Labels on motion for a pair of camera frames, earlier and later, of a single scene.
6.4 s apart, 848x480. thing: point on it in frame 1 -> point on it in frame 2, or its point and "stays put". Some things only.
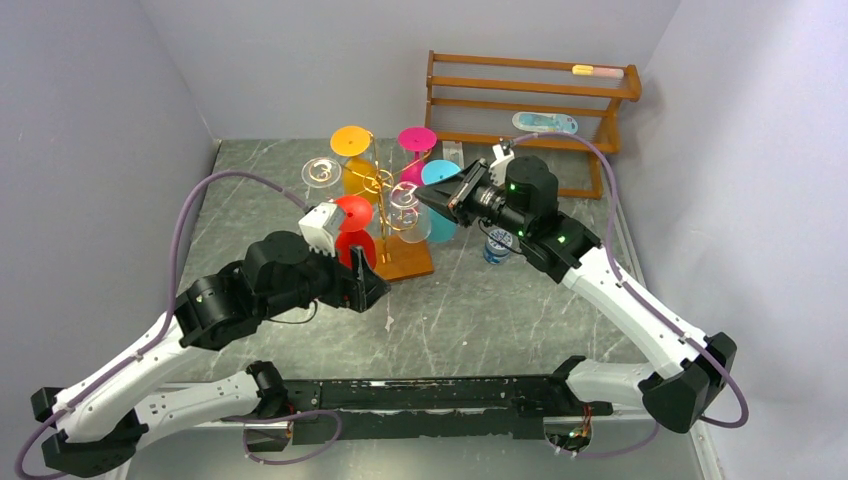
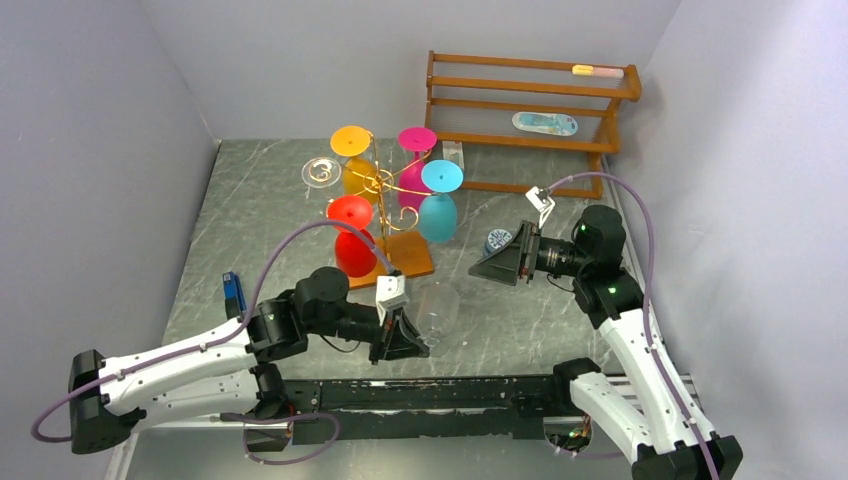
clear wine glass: [410, 219] -> [437, 313]
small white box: [453, 151] stays put
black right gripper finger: [439, 196] -> [501, 266]
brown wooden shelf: [562, 106] stays put
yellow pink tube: [583, 69] stays put
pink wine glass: [417, 140] stays put
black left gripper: [356, 294] -> [393, 344]
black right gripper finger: [456, 182] -> [517, 247]
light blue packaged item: [545, 122] stays put
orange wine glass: [359, 178] stays put
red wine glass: [357, 213] stays put
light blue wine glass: [442, 228] stays put
